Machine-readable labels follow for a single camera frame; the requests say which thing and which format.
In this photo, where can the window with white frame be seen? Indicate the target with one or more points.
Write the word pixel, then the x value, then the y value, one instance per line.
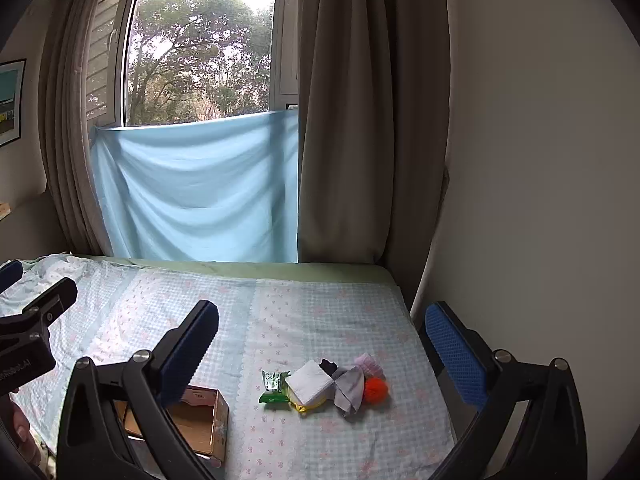
pixel 200 45

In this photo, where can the person's left hand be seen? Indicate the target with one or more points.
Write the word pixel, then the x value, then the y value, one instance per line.
pixel 20 422

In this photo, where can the green mattress sheet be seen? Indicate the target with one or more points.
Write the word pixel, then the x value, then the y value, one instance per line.
pixel 300 271

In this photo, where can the grey cloth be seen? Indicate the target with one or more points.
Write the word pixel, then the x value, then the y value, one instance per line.
pixel 350 387

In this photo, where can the light blue hanging cloth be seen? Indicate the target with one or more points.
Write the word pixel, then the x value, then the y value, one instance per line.
pixel 200 190

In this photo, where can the beige curtain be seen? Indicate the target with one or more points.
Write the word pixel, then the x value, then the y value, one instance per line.
pixel 365 125
pixel 75 125

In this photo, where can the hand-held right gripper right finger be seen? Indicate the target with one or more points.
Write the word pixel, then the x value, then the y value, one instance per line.
pixel 455 355

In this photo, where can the orange pompom ball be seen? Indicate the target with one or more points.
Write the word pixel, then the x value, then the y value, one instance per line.
pixel 375 390

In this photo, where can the white round toy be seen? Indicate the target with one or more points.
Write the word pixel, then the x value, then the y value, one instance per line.
pixel 310 384

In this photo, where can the small wooden ledge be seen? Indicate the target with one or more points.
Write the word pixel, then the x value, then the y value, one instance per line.
pixel 4 211

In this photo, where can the pink towel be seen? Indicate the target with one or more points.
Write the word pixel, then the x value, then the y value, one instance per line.
pixel 369 364

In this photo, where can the cardboard box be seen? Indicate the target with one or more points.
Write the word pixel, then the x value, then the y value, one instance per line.
pixel 200 420

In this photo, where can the checked floral bedsheet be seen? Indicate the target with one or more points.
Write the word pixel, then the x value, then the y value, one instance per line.
pixel 300 320

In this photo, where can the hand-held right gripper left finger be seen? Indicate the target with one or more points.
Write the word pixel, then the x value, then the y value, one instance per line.
pixel 192 355

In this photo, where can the framed wall picture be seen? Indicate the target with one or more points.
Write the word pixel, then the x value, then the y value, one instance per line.
pixel 9 102

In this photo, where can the green snack packet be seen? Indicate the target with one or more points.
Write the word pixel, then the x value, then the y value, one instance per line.
pixel 273 387

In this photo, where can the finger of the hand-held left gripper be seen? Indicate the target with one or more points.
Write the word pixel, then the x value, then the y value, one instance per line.
pixel 47 297
pixel 10 272

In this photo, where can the black sock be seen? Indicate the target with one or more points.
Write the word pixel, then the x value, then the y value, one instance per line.
pixel 327 366

